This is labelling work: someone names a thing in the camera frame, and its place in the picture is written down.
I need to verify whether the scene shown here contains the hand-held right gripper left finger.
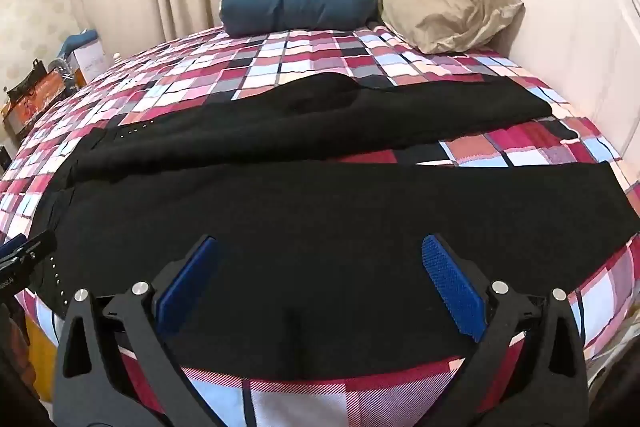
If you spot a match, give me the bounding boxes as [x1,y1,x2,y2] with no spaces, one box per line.
[52,234,223,427]

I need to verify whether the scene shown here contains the beige pillow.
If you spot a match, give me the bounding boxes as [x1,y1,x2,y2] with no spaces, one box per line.
[377,0,526,55]

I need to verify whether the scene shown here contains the white bed headboard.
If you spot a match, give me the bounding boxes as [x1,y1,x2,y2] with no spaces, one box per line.
[402,0,640,188]

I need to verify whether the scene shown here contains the black pants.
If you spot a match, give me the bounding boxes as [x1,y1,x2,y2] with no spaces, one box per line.
[37,74,640,380]

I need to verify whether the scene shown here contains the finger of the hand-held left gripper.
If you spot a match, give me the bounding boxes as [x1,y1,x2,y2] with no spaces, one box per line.
[0,229,58,274]

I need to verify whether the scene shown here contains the plaid bed sheet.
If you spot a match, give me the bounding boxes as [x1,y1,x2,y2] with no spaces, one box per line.
[0,24,640,427]

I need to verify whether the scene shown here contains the yellow sheet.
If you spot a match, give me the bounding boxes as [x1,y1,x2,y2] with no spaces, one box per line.
[22,314,57,403]

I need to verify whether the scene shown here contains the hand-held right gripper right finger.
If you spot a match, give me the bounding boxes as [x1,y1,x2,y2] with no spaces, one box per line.
[421,234,590,427]

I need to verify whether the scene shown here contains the white box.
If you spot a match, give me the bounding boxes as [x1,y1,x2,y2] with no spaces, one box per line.
[64,29,109,86]

